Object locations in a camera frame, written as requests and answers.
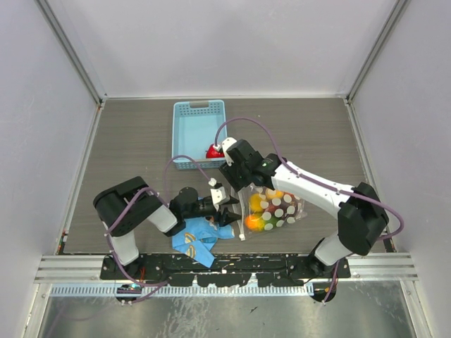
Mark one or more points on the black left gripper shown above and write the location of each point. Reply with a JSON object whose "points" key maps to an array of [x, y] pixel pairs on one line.
{"points": [[228, 217]]}

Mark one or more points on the blue patterned cloth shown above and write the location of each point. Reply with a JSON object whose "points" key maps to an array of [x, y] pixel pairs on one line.
{"points": [[195, 236]]}

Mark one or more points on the light blue plastic basket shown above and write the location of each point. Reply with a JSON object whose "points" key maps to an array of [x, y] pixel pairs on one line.
{"points": [[194, 128]]}

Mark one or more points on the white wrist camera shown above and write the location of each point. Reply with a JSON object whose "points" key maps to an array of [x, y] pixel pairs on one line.
{"points": [[218, 192], [224, 146]]}

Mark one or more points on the orange fake fruit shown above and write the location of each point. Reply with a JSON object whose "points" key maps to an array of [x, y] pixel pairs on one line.
{"points": [[255, 222]]}

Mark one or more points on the clear polka dot zip bag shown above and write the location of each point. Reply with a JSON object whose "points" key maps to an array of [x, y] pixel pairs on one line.
{"points": [[282, 209]]}

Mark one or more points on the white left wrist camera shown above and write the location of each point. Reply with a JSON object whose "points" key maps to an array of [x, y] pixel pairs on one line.
{"points": [[218, 192]]}

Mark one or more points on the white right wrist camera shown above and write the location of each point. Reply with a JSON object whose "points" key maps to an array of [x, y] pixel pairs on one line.
{"points": [[224, 146]]}

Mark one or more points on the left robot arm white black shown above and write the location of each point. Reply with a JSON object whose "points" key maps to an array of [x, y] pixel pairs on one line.
{"points": [[127, 205]]}

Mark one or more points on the white slotted cable duct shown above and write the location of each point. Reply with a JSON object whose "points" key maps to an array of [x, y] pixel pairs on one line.
{"points": [[113, 289]]}

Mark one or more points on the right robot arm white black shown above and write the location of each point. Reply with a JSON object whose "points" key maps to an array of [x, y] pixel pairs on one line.
{"points": [[358, 211]]}

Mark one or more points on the aluminium frame rail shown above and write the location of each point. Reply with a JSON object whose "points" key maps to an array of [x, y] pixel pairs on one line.
{"points": [[69, 269]]}

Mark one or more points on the red fake apple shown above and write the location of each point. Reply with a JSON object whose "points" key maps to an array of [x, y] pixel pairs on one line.
{"points": [[213, 152]]}

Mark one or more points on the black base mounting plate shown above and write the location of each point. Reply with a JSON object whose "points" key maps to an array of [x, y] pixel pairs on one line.
{"points": [[227, 270]]}

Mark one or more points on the yellow fake lemon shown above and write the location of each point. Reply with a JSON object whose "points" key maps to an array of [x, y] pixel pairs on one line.
{"points": [[257, 203]]}

